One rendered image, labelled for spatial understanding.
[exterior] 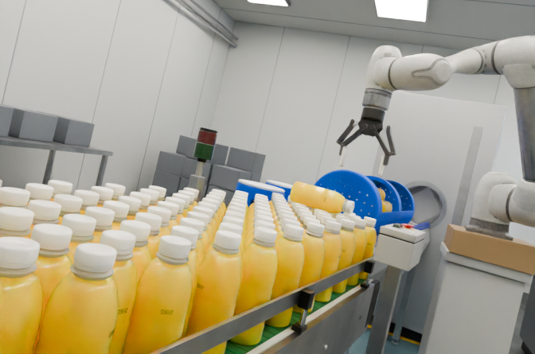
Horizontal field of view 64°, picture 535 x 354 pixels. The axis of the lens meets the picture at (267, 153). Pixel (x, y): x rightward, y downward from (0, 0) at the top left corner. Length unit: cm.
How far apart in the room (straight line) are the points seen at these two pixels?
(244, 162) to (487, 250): 411
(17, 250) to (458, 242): 173
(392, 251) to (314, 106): 600
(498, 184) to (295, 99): 551
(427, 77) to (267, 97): 618
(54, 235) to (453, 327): 176
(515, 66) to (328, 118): 546
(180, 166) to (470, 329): 426
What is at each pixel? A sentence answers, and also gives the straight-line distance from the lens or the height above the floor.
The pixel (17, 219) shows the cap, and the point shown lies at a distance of 56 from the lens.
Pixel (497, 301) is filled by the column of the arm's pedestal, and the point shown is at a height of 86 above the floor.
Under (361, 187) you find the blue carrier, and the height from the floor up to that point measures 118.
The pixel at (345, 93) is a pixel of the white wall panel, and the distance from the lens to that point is 711.
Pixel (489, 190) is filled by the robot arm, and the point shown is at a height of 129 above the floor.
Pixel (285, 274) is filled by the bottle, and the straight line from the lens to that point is 86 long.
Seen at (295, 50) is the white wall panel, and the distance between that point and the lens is 748.
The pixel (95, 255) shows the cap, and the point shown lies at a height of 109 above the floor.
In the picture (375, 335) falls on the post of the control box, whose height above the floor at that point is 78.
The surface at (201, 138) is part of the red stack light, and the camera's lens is 141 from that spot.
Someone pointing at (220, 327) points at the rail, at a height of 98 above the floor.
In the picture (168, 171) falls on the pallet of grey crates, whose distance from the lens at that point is 569.
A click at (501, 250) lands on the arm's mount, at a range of 199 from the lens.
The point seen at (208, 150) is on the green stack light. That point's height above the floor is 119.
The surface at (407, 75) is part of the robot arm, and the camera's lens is 137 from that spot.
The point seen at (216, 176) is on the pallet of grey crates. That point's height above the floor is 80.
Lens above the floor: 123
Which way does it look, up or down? level
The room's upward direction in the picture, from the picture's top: 13 degrees clockwise
